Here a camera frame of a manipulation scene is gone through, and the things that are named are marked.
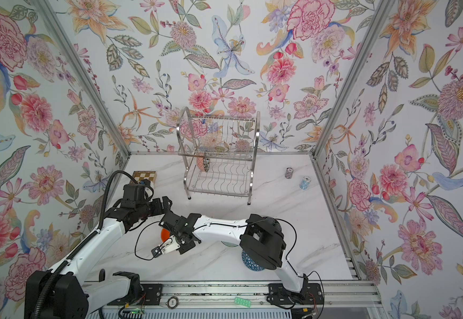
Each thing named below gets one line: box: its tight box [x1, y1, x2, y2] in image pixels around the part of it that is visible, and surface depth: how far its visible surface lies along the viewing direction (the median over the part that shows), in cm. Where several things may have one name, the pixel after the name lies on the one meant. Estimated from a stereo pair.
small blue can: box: [299, 176, 312, 191], surface depth 103 cm
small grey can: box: [284, 166, 295, 180], surface depth 111 cm
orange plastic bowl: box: [160, 227, 171, 244], surface depth 86 cm
